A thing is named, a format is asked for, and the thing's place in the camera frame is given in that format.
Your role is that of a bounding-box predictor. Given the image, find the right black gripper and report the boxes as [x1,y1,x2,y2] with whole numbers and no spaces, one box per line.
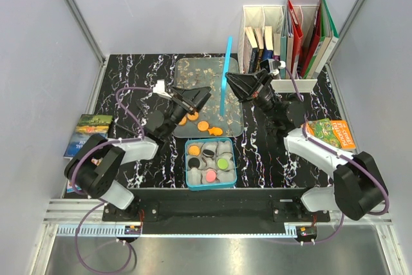
[224,69,281,124]

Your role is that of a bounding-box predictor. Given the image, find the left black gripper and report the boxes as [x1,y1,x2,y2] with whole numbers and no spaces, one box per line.
[163,86,211,138]

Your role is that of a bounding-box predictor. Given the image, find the teal tin lid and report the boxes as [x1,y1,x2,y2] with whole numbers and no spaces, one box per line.
[219,35,234,117]

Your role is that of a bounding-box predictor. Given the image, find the orange round cookie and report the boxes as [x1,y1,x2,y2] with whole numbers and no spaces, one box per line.
[187,111,199,121]
[178,117,187,126]
[197,120,209,132]
[188,144,201,156]

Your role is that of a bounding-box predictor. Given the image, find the green round cookie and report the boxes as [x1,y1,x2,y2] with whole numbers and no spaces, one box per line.
[216,158,229,171]

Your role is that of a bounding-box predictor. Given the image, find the pink round cookie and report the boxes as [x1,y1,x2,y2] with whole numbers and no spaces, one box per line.
[205,169,216,183]

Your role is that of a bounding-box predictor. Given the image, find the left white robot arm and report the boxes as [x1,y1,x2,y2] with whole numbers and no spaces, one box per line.
[64,80,211,221]

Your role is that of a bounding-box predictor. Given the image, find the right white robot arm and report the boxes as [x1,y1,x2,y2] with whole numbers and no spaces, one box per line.
[225,70,390,221]

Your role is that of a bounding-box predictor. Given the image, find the floral glass tray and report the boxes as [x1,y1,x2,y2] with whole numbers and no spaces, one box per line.
[174,57,243,138]

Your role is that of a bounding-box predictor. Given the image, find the blue paperback book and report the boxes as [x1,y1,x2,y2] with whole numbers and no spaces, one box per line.
[261,26,274,61]

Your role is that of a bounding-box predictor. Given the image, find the orange fish cookie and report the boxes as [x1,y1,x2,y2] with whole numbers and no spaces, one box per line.
[208,127,223,137]

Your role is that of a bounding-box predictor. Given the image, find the teal folder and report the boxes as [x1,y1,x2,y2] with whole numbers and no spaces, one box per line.
[280,4,288,64]

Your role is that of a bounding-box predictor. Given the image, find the purple paperback book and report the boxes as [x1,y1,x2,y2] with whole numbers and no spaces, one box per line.
[273,33,281,61]

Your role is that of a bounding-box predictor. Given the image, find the white book organizer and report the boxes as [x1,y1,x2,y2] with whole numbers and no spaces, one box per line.
[238,5,317,93]

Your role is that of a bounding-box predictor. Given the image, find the teal cookie tin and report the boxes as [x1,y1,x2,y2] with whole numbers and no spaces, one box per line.
[185,138,238,191]

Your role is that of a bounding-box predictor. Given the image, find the red folder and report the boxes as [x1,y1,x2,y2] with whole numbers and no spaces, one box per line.
[287,0,303,79]

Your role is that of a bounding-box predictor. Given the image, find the green folder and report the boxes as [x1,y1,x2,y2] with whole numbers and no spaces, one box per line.
[301,0,339,79]

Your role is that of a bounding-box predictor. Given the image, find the orange treehouse book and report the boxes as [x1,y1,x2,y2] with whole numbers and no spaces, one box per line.
[306,119,356,151]

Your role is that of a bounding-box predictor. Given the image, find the book under Animal Farm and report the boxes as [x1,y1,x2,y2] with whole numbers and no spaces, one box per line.
[66,180,81,193]

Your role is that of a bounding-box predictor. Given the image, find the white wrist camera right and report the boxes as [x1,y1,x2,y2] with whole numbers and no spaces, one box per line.
[260,59,286,79]

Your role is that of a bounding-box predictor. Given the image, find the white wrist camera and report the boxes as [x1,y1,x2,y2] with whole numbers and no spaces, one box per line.
[260,59,286,79]
[152,80,172,100]

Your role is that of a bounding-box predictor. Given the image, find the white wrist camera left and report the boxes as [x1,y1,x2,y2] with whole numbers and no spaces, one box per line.
[152,80,172,100]

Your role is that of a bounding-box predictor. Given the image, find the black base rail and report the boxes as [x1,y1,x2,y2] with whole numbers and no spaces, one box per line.
[102,188,330,236]

